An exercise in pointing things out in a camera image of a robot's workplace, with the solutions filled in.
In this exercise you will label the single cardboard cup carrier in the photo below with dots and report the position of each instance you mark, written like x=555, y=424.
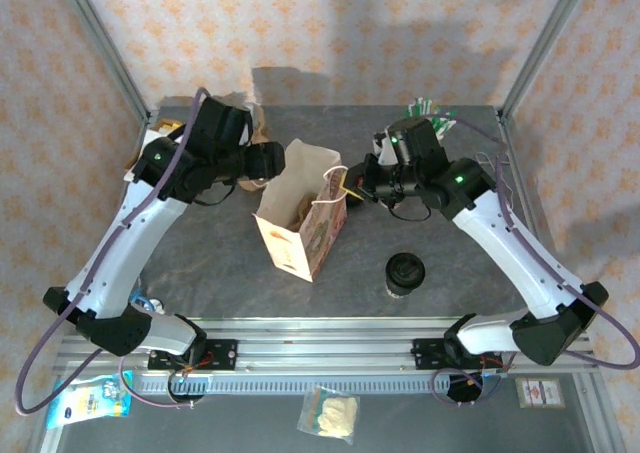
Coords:
x=303, y=210

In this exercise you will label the donut print paper bag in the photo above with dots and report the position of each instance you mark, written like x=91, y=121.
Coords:
x=290, y=243

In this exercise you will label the paper coffee cup black lid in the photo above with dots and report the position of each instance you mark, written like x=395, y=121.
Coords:
x=404, y=273

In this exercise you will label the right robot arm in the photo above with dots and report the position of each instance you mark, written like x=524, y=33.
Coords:
x=520, y=258

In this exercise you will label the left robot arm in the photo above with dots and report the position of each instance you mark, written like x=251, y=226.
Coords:
x=125, y=253

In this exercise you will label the cardboard cup carrier stack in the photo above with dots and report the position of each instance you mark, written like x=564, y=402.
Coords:
x=260, y=123

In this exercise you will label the green white wrapped straw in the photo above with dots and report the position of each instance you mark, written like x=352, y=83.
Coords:
x=413, y=109
x=448, y=122
x=426, y=105

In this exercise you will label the white paper napkin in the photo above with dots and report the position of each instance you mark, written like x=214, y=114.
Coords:
x=152, y=140

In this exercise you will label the clear bag of chips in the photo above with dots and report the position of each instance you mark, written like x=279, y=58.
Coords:
x=332, y=413

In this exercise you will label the blue white snack packet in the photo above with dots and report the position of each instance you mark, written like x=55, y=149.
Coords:
x=90, y=403

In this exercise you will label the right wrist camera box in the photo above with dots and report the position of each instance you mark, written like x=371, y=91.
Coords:
x=382, y=148

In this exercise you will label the aluminium frame post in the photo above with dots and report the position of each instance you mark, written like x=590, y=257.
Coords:
x=100, y=43
x=545, y=43

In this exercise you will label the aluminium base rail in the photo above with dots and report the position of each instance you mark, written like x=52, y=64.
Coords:
x=325, y=353

